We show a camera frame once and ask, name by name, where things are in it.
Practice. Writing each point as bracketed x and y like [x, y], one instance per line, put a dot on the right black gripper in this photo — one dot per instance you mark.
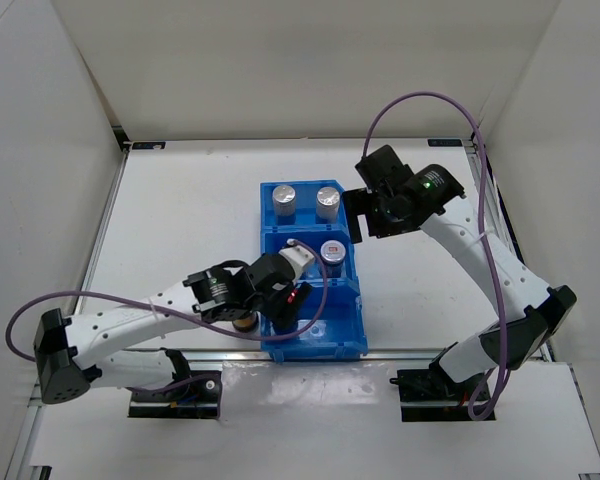
[358, 203]

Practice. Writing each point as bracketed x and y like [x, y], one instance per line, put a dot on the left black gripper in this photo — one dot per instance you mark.
[283, 316]

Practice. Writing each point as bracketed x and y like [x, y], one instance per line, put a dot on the silver-lid salt shaker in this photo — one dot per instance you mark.
[284, 201]
[327, 204]

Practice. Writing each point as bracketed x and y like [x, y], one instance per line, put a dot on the white-lid spice jar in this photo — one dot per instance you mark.
[333, 254]

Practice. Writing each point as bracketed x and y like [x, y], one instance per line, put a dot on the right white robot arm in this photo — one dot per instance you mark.
[529, 311]

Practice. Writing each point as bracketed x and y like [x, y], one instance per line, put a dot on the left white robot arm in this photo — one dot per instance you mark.
[74, 354]

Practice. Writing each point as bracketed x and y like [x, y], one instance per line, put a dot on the near red-lid sauce jar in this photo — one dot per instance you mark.
[246, 324]

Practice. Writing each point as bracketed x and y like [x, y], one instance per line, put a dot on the near blue storage bin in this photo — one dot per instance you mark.
[337, 335]

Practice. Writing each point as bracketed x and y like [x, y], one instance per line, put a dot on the blue storage bin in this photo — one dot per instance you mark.
[274, 238]
[305, 215]
[337, 335]

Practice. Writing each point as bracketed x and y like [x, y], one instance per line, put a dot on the far blue storage bin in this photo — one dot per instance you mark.
[305, 215]

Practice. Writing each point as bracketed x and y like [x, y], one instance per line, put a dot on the middle blue storage bin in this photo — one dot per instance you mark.
[274, 238]

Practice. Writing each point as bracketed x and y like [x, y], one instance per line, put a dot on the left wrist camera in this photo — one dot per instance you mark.
[299, 257]

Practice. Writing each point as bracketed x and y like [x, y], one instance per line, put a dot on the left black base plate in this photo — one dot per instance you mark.
[200, 399]

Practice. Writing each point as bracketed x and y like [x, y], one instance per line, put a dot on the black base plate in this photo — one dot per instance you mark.
[425, 398]
[200, 399]

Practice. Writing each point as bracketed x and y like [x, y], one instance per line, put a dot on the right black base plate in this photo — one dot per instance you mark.
[425, 398]

